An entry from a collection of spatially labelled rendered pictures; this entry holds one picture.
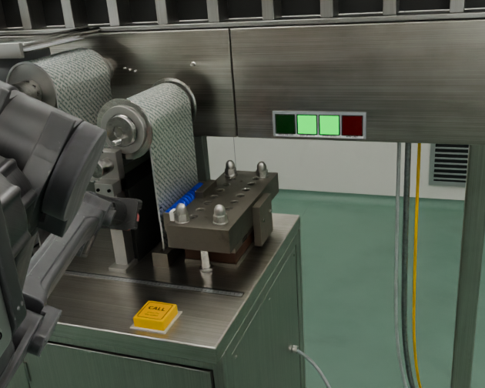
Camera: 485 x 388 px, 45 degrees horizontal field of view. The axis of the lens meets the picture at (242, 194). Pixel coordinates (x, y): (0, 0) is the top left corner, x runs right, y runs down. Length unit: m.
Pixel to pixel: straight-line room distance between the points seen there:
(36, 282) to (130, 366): 0.54
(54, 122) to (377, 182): 3.73
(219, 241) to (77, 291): 0.36
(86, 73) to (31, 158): 1.17
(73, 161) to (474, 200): 1.45
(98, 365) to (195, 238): 0.36
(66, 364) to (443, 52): 1.14
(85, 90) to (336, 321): 1.74
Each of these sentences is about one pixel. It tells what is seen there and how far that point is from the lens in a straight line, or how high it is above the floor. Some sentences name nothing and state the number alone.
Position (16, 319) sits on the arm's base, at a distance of 0.37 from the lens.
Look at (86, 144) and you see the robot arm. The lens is 0.43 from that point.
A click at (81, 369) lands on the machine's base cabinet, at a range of 1.43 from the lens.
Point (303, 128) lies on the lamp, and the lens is 1.57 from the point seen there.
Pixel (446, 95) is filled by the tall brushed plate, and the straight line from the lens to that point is 1.51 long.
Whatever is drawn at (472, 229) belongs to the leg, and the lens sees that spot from 1.80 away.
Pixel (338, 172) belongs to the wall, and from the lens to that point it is 4.11.
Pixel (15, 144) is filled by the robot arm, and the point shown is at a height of 1.48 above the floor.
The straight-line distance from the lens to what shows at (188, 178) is 1.57.
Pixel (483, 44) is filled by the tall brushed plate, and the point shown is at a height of 1.38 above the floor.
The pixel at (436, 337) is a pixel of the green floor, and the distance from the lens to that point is 2.79.
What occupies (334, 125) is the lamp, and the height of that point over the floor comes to 1.19.
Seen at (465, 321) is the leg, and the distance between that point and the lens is 1.95.
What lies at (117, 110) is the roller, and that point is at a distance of 1.39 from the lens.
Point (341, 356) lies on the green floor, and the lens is 2.63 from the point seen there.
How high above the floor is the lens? 1.58
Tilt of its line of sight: 21 degrees down
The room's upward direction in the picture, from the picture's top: 4 degrees counter-clockwise
